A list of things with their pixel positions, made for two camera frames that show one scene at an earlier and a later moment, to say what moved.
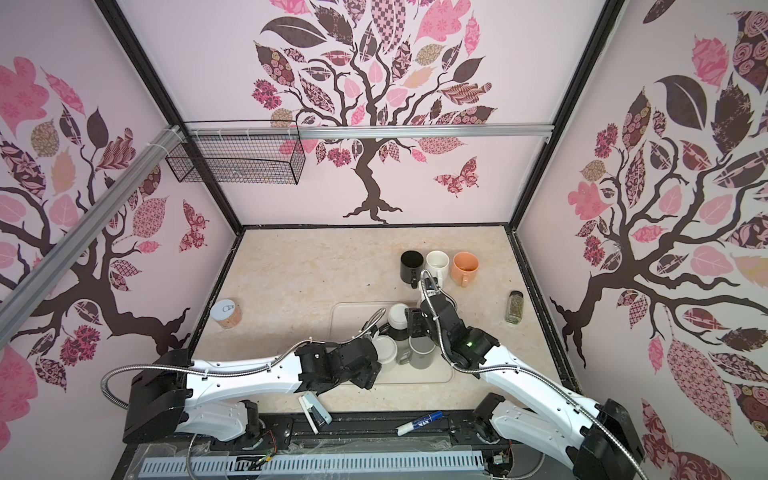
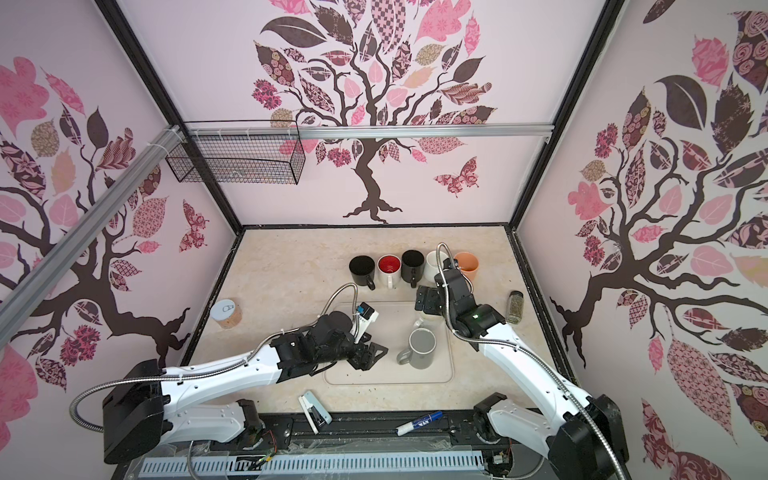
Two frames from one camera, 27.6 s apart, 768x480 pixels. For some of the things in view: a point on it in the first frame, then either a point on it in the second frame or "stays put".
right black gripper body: [420, 327] → [449, 317]
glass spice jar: [514, 309] stays put
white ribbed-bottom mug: [437, 263] stays put
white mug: [386, 348] → [389, 267]
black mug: [412, 263] stays put
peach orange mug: [464, 267] stays put
